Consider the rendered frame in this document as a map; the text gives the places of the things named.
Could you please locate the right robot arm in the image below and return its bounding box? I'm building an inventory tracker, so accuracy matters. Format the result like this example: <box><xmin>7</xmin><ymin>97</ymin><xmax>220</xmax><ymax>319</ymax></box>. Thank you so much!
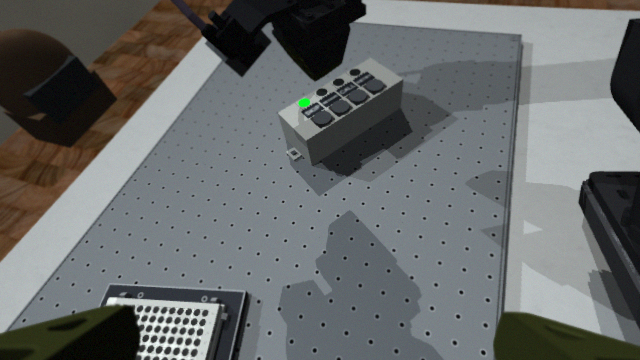
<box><xmin>205</xmin><ymin>0</ymin><xmax>640</xmax><ymax>276</ymax></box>

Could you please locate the white operator panel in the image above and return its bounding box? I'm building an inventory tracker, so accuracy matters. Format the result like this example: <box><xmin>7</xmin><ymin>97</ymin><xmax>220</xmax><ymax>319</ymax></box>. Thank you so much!
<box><xmin>278</xmin><ymin>58</ymin><xmax>403</xmax><ymax>166</ymax></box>

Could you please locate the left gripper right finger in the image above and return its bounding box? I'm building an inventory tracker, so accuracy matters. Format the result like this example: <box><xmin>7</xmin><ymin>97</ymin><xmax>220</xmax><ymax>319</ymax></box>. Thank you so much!
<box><xmin>493</xmin><ymin>312</ymin><xmax>640</xmax><ymax>360</ymax></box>

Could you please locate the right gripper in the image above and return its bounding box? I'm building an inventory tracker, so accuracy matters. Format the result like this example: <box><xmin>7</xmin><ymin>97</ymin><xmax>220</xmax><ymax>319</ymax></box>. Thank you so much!
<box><xmin>271</xmin><ymin>0</ymin><xmax>366</xmax><ymax>81</ymax></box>

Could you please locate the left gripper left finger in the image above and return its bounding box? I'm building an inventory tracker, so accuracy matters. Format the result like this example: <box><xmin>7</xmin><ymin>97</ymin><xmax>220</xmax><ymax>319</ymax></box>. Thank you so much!
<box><xmin>0</xmin><ymin>305</ymin><xmax>141</xmax><ymax>360</ymax></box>

